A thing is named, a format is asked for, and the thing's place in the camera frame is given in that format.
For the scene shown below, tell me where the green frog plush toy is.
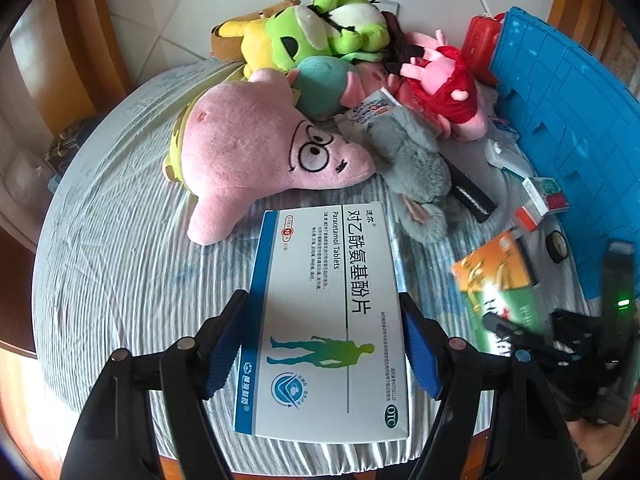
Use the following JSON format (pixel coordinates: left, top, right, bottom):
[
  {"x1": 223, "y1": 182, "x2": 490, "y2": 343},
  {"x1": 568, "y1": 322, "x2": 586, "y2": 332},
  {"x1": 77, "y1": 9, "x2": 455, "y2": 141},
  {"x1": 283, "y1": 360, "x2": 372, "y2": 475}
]
[{"x1": 312, "y1": 0, "x2": 392, "y2": 58}]

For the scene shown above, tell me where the pink pig plush red dress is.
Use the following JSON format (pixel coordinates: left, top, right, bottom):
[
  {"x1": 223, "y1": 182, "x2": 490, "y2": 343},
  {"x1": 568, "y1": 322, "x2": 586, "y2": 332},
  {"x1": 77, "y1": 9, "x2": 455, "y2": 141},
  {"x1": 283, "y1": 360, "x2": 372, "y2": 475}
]
[{"x1": 400, "y1": 30, "x2": 488, "y2": 139}]

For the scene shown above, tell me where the grey mouse plush toy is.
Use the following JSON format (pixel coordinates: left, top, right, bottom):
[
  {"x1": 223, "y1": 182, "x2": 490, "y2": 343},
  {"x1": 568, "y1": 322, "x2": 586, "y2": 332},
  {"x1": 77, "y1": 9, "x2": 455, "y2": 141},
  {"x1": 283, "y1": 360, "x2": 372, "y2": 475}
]
[{"x1": 367, "y1": 107, "x2": 453, "y2": 244}]

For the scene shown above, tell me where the green white small box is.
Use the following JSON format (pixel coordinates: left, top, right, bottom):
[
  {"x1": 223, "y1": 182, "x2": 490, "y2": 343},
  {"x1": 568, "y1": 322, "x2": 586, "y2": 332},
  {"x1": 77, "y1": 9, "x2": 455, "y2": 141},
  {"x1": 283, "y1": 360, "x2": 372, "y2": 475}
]
[{"x1": 522, "y1": 176, "x2": 571, "y2": 215}]

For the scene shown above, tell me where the yellow plush toy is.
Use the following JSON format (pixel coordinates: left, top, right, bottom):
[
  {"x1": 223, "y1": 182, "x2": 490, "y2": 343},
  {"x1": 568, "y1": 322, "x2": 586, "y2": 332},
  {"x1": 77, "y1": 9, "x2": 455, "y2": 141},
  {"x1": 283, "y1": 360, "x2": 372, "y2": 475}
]
[{"x1": 210, "y1": 7, "x2": 301, "y2": 79}]

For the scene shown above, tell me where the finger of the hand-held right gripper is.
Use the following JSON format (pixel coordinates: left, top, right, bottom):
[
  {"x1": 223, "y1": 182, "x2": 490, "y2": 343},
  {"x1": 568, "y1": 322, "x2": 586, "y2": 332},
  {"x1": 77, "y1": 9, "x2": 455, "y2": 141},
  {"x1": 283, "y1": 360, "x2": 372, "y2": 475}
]
[{"x1": 482, "y1": 311, "x2": 553, "y2": 352}]

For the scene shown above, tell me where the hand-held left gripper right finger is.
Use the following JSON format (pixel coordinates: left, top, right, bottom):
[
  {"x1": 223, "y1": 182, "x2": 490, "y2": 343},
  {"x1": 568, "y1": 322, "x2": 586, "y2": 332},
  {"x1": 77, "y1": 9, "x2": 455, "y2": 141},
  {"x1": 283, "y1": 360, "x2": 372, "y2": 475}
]
[{"x1": 400, "y1": 292, "x2": 583, "y2": 480}]

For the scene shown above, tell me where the dark maroon plush toy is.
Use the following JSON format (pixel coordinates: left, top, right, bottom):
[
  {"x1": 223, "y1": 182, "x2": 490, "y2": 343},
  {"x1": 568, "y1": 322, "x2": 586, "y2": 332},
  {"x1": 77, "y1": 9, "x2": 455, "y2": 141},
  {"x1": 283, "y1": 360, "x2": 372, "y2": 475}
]
[{"x1": 382, "y1": 10, "x2": 426, "y2": 67}]

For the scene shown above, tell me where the orange green medicine box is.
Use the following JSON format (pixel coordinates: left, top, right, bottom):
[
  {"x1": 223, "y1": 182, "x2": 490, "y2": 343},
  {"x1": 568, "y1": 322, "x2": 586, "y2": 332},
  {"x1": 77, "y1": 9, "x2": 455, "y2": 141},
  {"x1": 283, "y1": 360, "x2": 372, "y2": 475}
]
[{"x1": 452, "y1": 230, "x2": 551, "y2": 357}]

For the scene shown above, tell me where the red case with handle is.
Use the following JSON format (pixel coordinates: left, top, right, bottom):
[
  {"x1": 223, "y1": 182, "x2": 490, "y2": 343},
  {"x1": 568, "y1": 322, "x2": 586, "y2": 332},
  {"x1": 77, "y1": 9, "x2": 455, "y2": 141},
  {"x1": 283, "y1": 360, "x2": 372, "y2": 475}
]
[{"x1": 460, "y1": 14, "x2": 503, "y2": 83}]

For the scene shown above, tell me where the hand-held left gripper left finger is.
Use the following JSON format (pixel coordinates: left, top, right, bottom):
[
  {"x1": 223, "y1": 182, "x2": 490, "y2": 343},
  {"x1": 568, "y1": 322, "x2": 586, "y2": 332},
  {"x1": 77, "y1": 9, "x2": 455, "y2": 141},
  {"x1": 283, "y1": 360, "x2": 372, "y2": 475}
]
[{"x1": 62, "y1": 290, "x2": 249, "y2": 480}]

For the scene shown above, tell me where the teal plush toy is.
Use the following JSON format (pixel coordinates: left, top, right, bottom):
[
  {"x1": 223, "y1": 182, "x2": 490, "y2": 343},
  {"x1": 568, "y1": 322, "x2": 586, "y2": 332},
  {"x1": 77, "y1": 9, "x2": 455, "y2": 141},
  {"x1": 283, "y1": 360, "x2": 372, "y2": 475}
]
[{"x1": 295, "y1": 55, "x2": 363, "y2": 122}]

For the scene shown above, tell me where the green big-eyed plush toy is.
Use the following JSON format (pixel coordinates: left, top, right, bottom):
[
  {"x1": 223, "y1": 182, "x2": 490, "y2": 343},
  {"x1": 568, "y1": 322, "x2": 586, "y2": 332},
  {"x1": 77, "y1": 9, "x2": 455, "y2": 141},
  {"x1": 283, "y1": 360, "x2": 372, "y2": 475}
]
[{"x1": 264, "y1": 5, "x2": 332, "y2": 72}]

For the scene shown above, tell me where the black rectangular bar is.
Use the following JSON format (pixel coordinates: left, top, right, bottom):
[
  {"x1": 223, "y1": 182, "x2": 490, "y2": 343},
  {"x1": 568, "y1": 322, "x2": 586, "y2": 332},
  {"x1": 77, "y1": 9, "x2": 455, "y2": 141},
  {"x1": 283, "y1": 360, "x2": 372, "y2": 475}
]
[{"x1": 445, "y1": 157, "x2": 497, "y2": 224}]

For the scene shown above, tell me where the black white round roll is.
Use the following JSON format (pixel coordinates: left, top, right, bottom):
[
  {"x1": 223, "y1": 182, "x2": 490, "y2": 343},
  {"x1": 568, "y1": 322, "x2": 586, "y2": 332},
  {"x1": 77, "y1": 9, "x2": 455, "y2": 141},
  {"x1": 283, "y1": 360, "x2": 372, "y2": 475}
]
[{"x1": 546, "y1": 230, "x2": 568, "y2": 264}]

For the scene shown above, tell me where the white blue packet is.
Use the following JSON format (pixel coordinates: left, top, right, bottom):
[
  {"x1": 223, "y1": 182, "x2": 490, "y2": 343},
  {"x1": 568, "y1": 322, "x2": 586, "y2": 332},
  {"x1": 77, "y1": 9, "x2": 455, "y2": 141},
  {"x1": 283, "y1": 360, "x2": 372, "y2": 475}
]
[{"x1": 332, "y1": 87, "x2": 403, "y2": 142}]

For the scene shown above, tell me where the pink starfish plush toy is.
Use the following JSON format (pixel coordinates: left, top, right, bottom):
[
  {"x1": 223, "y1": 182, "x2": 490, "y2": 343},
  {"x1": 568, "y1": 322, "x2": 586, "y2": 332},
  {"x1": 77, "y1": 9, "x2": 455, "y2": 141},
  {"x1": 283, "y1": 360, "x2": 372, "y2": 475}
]
[{"x1": 164, "y1": 67, "x2": 376, "y2": 247}]

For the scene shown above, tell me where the white blue medicine box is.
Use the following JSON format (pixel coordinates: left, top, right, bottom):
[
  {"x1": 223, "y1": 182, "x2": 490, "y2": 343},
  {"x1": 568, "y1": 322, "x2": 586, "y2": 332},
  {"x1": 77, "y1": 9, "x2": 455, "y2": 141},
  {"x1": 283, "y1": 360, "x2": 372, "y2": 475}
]
[{"x1": 234, "y1": 202, "x2": 411, "y2": 444}]

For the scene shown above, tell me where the red white small box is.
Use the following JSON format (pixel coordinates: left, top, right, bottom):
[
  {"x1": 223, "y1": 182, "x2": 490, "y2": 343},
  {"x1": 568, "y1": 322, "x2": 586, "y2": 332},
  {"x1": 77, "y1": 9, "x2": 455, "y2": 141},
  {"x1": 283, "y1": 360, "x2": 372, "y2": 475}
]
[{"x1": 515, "y1": 205, "x2": 544, "y2": 232}]

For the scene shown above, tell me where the blue storage box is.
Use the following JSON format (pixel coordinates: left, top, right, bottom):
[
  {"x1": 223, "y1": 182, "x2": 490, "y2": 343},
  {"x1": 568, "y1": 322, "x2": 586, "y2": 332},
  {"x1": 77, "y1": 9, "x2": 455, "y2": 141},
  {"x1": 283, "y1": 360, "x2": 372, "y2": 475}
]
[{"x1": 487, "y1": 6, "x2": 640, "y2": 306}]

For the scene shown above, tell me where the striped cloth-covered desktop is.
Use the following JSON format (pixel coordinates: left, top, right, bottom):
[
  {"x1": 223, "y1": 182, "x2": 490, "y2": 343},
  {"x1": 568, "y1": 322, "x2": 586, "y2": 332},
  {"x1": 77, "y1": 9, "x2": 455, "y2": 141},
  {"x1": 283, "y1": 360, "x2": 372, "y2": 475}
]
[{"x1": 31, "y1": 57, "x2": 608, "y2": 478}]

